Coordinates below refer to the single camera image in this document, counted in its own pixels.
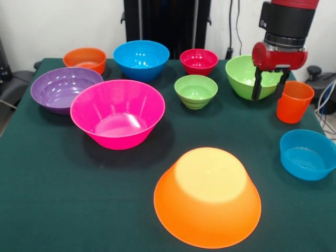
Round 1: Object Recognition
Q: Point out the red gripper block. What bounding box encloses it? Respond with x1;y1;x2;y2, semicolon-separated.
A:
251;41;308;101

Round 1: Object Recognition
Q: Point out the large orange bowl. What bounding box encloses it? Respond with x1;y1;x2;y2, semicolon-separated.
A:
153;146;262;249

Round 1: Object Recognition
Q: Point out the orange cup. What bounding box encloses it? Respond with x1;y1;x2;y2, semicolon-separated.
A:
276;80;315;124
62;47;107;76

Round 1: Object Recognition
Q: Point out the large green bowl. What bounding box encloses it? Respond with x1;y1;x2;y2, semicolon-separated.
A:
225;54;287;101

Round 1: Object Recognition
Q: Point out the small crimson bowl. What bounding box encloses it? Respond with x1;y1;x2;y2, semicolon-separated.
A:
180;48;219;77

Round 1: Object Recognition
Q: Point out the small green bowl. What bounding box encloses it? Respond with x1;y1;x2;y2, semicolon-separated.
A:
174;75;218;110

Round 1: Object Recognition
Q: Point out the blue cup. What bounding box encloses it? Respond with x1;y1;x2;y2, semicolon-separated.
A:
279;129;336;182

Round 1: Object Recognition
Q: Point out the blue bowl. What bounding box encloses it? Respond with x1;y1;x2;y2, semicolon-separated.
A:
113;40;171;83

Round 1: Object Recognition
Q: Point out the large pink bowl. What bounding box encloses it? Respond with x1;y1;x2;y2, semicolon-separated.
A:
70;79;166;151

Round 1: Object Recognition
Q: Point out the purple bowl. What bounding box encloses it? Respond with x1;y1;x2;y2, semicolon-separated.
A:
30;67;104;116

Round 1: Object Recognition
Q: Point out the dark green tablecloth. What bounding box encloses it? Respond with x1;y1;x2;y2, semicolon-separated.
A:
0;57;336;252

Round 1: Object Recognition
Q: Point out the black hanging cable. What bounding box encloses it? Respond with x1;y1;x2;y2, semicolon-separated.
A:
225;0;244;60

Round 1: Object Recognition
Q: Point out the tangle of cables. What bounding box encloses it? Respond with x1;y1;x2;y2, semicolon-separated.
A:
314;80;336;134

